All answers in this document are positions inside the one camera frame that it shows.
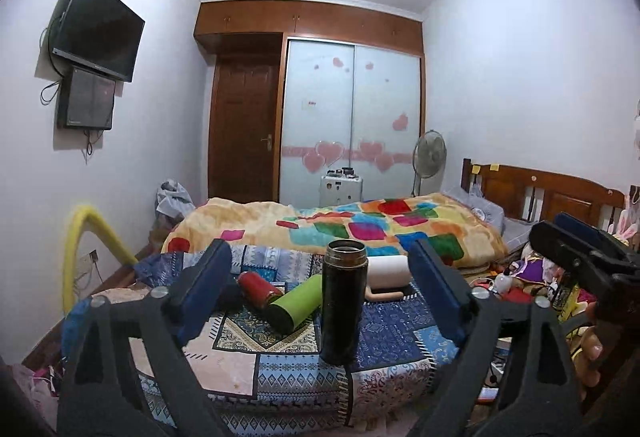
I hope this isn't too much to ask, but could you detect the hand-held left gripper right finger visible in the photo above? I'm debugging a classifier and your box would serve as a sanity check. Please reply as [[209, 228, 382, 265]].
[[406, 238, 585, 437]]

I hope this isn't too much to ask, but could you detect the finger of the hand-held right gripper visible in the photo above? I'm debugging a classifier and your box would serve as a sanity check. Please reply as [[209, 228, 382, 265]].
[[554, 212, 629, 254], [529, 219, 632, 279]]

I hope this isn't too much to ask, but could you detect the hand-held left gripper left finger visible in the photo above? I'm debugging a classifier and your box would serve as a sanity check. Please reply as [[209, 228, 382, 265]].
[[56, 238, 234, 437]]

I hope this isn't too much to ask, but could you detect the green cup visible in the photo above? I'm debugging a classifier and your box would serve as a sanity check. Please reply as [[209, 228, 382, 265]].
[[265, 274, 324, 334]]

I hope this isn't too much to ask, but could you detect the black thermos cup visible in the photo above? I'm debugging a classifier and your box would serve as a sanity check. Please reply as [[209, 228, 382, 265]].
[[320, 240, 369, 366]]

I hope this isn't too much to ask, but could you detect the red cup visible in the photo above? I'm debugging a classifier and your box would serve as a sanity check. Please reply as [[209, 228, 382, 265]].
[[237, 271, 285, 311]]

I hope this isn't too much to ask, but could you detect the white cup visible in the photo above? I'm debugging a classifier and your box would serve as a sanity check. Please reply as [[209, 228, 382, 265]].
[[366, 257, 412, 303]]

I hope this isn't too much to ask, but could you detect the person's right hand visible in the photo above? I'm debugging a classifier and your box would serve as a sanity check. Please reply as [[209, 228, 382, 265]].
[[580, 329, 604, 362]]

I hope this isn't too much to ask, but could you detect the pink bunny plush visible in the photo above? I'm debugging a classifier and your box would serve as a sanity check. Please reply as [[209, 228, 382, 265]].
[[606, 209, 640, 245]]

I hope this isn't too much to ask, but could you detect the wooden bed headboard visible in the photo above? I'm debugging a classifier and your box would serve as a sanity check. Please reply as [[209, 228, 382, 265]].
[[461, 158, 627, 232]]

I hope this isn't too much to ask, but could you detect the pile of plush toys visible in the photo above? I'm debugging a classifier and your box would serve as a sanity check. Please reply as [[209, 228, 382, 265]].
[[492, 251, 568, 305]]

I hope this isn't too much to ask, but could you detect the grey pillow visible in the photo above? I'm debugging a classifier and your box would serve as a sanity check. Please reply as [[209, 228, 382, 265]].
[[442, 187, 507, 232]]

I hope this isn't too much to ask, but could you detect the pile of clothes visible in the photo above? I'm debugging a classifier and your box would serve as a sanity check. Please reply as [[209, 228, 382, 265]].
[[154, 179, 197, 224]]

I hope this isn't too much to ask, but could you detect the blue patterned cloth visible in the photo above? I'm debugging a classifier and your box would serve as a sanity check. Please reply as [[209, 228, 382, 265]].
[[62, 247, 496, 424]]

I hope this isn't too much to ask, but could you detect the colourful patchwork blanket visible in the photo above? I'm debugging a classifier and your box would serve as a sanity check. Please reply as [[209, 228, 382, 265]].
[[161, 193, 509, 269]]

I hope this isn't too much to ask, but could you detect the yellow foam tube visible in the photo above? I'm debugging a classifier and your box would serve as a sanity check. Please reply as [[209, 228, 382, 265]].
[[62, 205, 139, 314]]

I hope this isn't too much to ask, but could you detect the white box appliance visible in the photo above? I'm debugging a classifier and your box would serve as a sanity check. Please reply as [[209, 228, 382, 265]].
[[320, 167, 364, 208]]

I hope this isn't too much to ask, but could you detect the standing fan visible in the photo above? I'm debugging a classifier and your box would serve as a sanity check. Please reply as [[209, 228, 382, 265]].
[[410, 130, 448, 198]]

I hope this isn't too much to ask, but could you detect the brown wooden door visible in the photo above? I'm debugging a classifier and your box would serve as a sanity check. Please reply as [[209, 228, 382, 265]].
[[207, 54, 284, 206]]

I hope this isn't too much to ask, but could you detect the wooden wardrobe with sliding doors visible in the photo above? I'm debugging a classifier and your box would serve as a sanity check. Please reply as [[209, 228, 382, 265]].
[[194, 1, 426, 210]]

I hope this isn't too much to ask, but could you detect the black cable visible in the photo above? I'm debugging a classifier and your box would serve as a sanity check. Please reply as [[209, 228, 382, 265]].
[[40, 76, 62, 108]]

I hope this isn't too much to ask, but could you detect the wall-mounted black television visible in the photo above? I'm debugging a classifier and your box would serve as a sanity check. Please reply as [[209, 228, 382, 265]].
[[51, 0, 146, 83]]

